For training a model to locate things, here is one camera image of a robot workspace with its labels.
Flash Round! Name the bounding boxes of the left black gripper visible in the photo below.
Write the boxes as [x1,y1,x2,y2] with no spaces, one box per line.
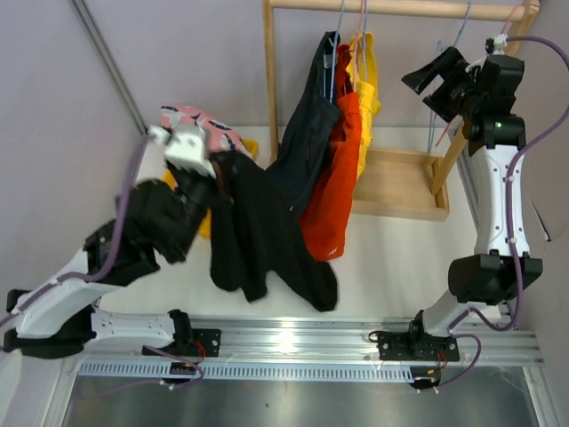
[163,150,233,259]

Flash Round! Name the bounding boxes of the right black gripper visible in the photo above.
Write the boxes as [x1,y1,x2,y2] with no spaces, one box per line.
[402,47,484,125]

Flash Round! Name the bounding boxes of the pink shark print shorts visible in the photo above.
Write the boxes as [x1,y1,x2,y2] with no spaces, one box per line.
[161,104,247,153]

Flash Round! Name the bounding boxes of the black shorts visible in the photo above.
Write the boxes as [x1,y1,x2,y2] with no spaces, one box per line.
[210,151,339,312]

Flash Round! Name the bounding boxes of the blue hanger of black shorts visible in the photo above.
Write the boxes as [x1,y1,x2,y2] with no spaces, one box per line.
[427,1,472,154]

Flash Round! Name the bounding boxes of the pink hanger of shark shorts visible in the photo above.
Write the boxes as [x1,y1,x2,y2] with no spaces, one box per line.
[434,5,524,148]

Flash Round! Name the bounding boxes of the yellow shorts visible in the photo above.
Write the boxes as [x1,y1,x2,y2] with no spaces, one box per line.
[357,32,381,177]

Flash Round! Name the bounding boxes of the dark navy shorts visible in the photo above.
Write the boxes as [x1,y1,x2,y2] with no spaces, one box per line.
[267,31,341,218]

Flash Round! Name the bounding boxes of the blue hanger of yellow shorts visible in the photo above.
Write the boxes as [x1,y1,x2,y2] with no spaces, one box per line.
[358,0,368,81]

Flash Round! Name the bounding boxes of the pink hanger of orange shorts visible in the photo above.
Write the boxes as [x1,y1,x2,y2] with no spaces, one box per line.
[346,0,368,93]

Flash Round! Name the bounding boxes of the blue hanger of navy shorts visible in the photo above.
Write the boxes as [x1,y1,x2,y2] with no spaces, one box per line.
[326,0,346,103]

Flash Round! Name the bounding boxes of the orange shorts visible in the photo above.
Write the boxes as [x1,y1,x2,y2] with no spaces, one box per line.
[299,44,362,262]

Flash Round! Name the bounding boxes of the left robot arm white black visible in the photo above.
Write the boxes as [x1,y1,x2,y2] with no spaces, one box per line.
[1,165,219,359]

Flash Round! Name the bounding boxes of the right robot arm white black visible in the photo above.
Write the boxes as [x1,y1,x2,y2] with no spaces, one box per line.
[368,47,543,362]

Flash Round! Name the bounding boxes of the yellow plastic tray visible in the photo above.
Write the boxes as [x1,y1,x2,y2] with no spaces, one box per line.
[162,138,260,241]

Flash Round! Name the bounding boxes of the wooden clothes rack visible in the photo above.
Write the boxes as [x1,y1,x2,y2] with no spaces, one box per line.
[262,1,540,222]

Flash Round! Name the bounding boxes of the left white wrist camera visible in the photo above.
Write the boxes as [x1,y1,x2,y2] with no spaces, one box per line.
[147,125,216,178]

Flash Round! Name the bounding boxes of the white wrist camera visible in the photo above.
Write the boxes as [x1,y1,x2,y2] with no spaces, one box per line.
[147,125,216,178]
[465,34,508,73]

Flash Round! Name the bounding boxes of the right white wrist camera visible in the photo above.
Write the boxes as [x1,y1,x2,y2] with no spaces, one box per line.
[465,34,508,73]

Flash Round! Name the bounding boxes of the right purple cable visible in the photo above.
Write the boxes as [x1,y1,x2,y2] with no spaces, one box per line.
[415,35,569,393]

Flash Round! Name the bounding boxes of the purple cable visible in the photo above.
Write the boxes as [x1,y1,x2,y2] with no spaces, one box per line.
[0,133,208,399]
[415,35,569,393]

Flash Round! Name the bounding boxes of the aluminium mounting rail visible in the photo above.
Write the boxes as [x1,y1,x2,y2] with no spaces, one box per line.
[60,314,546,368]

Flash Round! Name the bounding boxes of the white slotted cable duct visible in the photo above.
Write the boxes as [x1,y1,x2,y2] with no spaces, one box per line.
[78,359,414,383]

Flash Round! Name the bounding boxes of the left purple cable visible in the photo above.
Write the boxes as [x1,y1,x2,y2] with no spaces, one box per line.
[0,133,208,399]

